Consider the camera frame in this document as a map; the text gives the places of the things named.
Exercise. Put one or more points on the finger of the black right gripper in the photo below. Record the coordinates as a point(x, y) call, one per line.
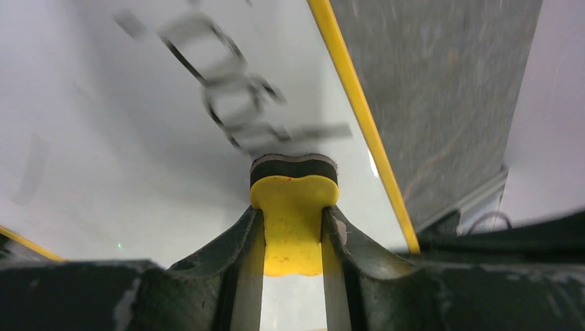
point(554, 242)

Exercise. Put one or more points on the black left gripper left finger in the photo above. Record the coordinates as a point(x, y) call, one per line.
point(218, 287)

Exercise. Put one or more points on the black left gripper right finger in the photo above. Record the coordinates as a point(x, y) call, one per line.
point(369, 288)

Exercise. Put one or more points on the yellow whiteboard eraser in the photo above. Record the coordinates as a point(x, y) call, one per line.
point(292, 193)

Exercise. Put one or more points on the yellow framed whiteboard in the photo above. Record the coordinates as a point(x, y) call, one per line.
point(128, 129)

